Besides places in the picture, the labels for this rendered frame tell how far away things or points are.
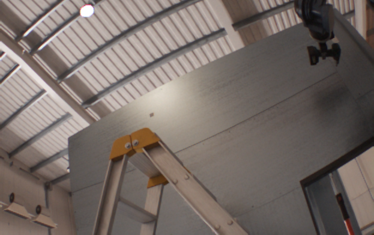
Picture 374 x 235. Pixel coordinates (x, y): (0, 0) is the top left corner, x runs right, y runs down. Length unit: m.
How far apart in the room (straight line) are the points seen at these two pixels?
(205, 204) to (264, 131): 0.95
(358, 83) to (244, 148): 0.92
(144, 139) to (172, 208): 0.82
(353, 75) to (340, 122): 0.38
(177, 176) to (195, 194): 0.09
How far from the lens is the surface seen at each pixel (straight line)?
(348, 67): 2.01
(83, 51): 8.38
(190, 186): 0.96
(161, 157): 1.05
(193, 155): 1.88
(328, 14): 1.42
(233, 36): 7.92
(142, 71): 8.76
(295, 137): 1.74
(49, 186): 13.54
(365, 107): 1.85
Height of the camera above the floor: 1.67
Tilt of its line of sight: 37 degrees up
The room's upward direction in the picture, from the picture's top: 15 degrees counter-clockwise
